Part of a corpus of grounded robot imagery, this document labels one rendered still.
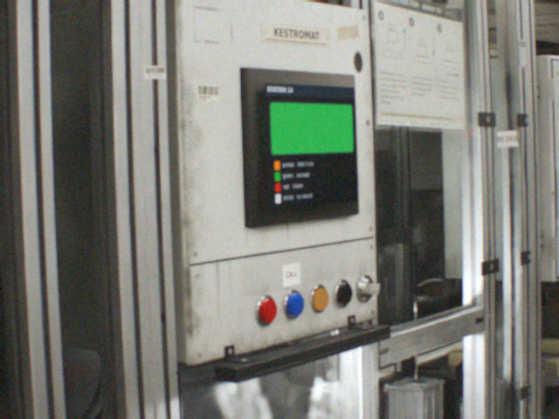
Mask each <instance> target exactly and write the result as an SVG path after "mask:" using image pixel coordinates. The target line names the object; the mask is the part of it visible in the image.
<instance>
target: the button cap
mask: <svg viewBox="0 0 559 419"><path fill-rule="evenodd" d="M303 308H304V300H303V298H302V296H301V295H299V294H293V295H292V296H291V297H290V299H289V301H288V310H289V312H290V313H291V314H292V315H293V316H299V315H300V314H301V313H302V311H303Z"/></svg>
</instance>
